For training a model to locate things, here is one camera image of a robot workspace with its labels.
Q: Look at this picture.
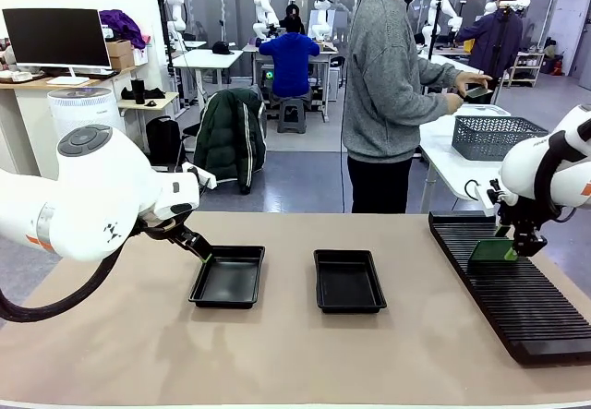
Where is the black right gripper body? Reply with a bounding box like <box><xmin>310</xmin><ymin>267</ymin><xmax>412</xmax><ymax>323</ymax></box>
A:
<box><xmin>501</xmin><ymin>205</ymin><xmax>541</xmax><ymax>239</ymax></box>

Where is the green glass plate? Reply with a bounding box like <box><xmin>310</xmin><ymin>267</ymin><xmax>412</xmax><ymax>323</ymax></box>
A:
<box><xmin>468</xmin><ymin>238</ymin><xmax>516</xmax><ymax>263</ymax></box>

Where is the black hanging cable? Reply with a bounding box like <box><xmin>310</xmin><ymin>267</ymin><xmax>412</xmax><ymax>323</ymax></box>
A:
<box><xmin>340</xmin><ymin>6</ymin><xmax>347</xmax><ymax>214</ymax></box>

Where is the black plastic ESD tray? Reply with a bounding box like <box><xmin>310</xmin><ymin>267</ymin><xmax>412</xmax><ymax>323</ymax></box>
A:
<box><xmin>187</xmin><ymin>245</ymin><xmax>267</xmax><ymax>309</ymax></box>
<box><xmin>313</xmin><ymin>248</ymin><xmax>388</xmax><ymax>315</ymax></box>

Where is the brown cardboard box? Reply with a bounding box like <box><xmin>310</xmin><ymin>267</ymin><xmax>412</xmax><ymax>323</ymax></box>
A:
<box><xmin>104</xmin><ymin>39</ymin><xmax>136</xmax><ymax>71</ymax></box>

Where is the person's right hand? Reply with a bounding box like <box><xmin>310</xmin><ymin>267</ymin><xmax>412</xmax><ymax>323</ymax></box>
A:
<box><xmin>445</xmin><ymin>92</ymin><xmax>467</xmax><ymax>114</ymax></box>

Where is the person's right forearm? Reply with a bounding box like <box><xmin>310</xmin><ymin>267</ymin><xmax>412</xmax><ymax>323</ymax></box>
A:
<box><xmin>405</xmin><ymin>90</ymin><xmax>456</xmax><ymax>119</ymax></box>

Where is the large white table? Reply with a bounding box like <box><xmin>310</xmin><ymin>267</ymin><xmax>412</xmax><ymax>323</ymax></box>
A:
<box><xmin>417</xmin><ymin>103</ymin><xmax>555</xmax><ymax>216</ymax></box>

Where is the person's left forearm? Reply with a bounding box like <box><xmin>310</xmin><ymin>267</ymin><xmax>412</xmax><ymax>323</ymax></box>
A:
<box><xmin>417</xmin><ymin>57</ymin><xmax>463</xmax><ymax>90</ymax></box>

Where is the white air purifier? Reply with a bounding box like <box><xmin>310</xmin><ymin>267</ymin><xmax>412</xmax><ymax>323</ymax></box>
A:
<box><xmin>46</xmin><ymin>88</ymin><xmax>127</xmax><ymax>138</ymax></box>

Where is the black tripod stand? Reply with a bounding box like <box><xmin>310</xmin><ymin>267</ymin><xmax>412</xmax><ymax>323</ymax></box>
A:
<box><xmin>427</xmin><ymin>0</ymin><xmax>438</xmax><ymax>62</ymax></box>

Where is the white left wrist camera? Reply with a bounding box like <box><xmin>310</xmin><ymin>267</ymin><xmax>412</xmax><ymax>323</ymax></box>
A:
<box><xmin>180</xmin><ymin>162</ymin><xmax>217</xmax><ymax>192</ymax></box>

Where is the grey door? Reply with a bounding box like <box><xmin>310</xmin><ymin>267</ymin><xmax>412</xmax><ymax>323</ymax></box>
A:
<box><xmin>549</xmin><ymin>0</ymin><xmax>591</xmax><ymax>78</ymax></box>

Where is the small wooden side table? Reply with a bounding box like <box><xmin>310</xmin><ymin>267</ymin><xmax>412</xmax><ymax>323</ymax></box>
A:
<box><xmin>117</xmin><ymin>92</ymin><xmax>180</xmax><ymax>151</ymax></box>

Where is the grey plastic stool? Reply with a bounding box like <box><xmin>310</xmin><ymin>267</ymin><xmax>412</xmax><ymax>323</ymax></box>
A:
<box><xmin>276</xmin><ymin>97</ymin><xmax>308</xmax><ymax>134</ymax></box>

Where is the purple cloth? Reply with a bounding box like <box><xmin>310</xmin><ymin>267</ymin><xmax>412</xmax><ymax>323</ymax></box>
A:
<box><xmin>99</xmin><ymin>9</ymin><xmax>148</xmax><ymax>50</ymax></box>

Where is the wooden top white desk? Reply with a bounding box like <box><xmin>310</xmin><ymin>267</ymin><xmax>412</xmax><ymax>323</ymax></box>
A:
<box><xmin>0</xmin><ymin>65</ymin><xmax>139</xmax><ymax>179</ymax></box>

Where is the black slotted board rack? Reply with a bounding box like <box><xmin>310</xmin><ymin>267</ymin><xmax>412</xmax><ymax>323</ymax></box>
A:
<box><xmin>428</xmin><ymin>210</ymin><xmax>591</xmax><ymax>367</ymax></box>

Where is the black computer monitor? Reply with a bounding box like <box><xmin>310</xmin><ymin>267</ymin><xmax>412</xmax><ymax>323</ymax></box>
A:
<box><xmin>2</xmin><ymin>7</ymin><xmax>113</xmax><ymax>86</ymax></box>

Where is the white storage shelf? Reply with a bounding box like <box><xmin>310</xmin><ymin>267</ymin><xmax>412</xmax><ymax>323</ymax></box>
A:
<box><xmin>507</xmin><ymin>51</ymin><xmax>546</xmax><ymax>88</ymax></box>

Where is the grey workbench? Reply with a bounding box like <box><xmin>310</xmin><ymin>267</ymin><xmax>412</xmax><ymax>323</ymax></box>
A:
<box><xmin>243</xmin><ymin>42</ymin><xmax>341</xmax><ymax>122</ymax></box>

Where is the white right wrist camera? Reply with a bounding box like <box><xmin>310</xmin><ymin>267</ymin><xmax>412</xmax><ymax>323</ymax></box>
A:
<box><xmin>475</xmin><ymin>186</ymin><xmax>502</xmax><ymax>217</ymax></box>

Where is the person in grey sweater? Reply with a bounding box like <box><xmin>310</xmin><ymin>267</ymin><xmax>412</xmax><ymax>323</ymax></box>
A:
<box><xmin>342</xmin><ymin>0</ymin><xmax>494</xmax><ymax>214</ymax></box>

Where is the dark green puffer jacket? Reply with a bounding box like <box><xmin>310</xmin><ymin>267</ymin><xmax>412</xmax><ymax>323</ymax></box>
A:
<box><xmin>193</xmin><ymin>88</ymin><xmax>268</xmax><ymax>196</ymax></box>

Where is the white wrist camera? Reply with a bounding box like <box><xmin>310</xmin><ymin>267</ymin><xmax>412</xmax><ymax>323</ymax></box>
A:
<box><xmin>475</xmin><ymin>186</ymin><xmax>502</xmax><ymax>217</ymax></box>
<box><xmin>180</xmin><ymin>162</ymin><xmax>217</xmax><ymax>192</ymax></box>

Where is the person in dark jacket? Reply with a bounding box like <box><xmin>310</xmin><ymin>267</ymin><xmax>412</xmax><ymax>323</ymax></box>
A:
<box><xmin>454</xmin><ymin>0</ymin><xmax>523</xmax><ymax>91</ymax></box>

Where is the black backpack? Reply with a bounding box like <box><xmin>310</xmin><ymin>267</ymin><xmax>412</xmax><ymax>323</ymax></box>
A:
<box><xmin>145</xmin><ymin>115</ymin><xmax>182</xmax><ymax>168</ymax></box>

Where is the right arm black cable sleeve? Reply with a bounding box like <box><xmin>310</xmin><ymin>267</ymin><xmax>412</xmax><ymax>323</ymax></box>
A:
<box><xmin>530</xmin><ymin>120</ymin><xmax>591</xmax><ymax>225</ymax></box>

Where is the arm black cable sleeve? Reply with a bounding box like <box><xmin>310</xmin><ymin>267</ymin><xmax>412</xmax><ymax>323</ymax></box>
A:
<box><xmin>530</xmin><ymin>120</ymin><xmax>591</xmax><ymax>225</ymax></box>
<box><xmin>0</xmin><ymin>223</ymin><xmax>139</xmax><ymax>323</ymax></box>

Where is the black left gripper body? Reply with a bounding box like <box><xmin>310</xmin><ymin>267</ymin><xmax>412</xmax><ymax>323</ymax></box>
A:
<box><xmin>156</xmin><ymin>218</ymin><xmax>204</xmax><ymax>251</ymax></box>

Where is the metal frame chair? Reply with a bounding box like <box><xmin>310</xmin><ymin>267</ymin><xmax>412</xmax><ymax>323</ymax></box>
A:
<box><xmin>175</xmin><ymin>90</ymin><xmax>269</xmax><ymax>193</ymax></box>

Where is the person in blue hoodie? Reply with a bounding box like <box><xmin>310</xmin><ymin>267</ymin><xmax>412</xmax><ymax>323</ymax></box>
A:
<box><xmin>258</xmin><ymin>3</ymin><xmax>321</xmax><ymax>101</ymax></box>

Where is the person's left hand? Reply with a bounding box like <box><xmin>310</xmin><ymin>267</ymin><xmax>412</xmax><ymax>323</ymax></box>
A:
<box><xmin>456</xmin><ymin>71</ymin><xmax>493</xmax><ymax>92</ymax></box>

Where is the left arm black cable sleeve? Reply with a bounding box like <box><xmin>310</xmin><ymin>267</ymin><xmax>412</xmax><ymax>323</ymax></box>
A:
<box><xmin>0</xmin><ymin>223</ymin><xmax>139</xmax><ymax>323</ymax></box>

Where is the grey plastic basket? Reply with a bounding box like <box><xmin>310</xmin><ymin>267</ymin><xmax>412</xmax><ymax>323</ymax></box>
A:
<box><xmin>451</xmin><ymin>115</ymin><xmax>549</xmax><ymax>162</ymax></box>

